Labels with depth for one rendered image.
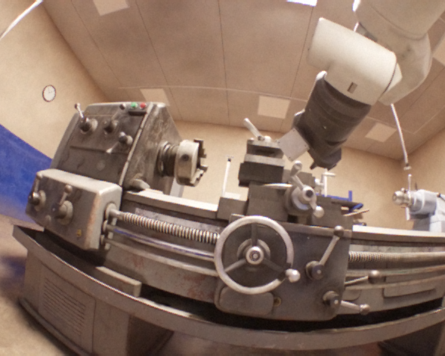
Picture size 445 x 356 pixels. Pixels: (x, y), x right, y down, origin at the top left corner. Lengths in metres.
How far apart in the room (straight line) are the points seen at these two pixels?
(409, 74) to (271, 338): 0.65
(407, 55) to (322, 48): 0.09
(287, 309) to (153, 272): 0.51
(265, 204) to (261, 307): 0.30
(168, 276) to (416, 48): 0.85
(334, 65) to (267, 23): 2.76
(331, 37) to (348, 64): 0.03
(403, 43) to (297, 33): 2.89
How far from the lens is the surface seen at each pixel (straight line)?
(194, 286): 0.79
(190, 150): 0.99
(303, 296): 0.64
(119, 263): 0.90
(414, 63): 0.21
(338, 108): 0.27
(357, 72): 0.24
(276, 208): 0.60
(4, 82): 4.02
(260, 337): 0.65
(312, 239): 0.63
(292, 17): 2.94
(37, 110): 4.27
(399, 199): 1.40
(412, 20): 0.18
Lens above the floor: 0.71
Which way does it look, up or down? 19 degrees up
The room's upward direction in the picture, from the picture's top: 12 degrees clockwise
